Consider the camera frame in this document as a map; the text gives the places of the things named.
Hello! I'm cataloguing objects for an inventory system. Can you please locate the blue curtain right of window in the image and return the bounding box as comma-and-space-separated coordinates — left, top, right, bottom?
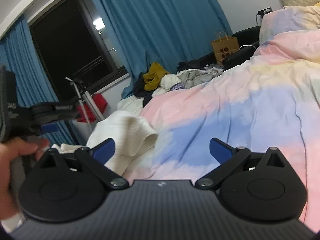
92, 0, 232, 82

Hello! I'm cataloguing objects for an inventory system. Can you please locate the pastel pillow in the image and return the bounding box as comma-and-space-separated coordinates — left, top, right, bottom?
259, 6, 319, 44

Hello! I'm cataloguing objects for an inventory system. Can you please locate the pastel tie-dye duvet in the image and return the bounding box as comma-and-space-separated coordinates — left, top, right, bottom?
123, 30, 319, 231

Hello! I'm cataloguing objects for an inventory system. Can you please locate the mustard yellow garment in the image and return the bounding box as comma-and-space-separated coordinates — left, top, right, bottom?
143, 62, 169, 92

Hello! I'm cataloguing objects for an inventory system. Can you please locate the dark window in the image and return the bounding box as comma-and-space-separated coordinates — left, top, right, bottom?
30, 0, 127, 101

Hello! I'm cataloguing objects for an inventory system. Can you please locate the person left hand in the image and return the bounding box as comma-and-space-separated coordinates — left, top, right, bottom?
0, 137, 50, 220

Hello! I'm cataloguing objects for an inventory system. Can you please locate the red cloth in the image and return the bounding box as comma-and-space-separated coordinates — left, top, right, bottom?
76, 92, 108, 123

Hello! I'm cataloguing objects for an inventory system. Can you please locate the black garment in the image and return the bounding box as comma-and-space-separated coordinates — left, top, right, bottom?
133, 73, 154, 107

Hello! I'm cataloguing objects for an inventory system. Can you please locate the white puffy blanket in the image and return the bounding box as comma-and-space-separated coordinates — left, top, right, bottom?
117, 95, 144, 116

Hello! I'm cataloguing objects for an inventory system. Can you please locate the pile of white clothes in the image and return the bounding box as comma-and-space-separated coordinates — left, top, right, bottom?
152, 64, 223, 97

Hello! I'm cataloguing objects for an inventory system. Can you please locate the white tripod stand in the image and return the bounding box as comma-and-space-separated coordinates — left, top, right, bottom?
65, 77, 104, 133

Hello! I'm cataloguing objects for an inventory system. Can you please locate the wall power socket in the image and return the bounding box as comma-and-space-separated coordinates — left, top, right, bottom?
257, 7, 273, 18

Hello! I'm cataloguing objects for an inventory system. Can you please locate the brown paper bag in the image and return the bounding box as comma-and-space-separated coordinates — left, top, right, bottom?
211, 31, 240, 66

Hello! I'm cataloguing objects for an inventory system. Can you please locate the blue curtain of window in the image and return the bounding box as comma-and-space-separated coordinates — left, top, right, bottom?
1, 16, 77, 145
92, 0, 232, 82

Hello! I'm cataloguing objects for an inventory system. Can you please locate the black bedside chair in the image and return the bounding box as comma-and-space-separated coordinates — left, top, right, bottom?
177, 25, 262, 72

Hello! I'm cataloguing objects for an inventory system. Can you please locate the blue curtain left of window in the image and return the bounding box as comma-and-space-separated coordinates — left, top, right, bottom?
1, 16, 77, 145

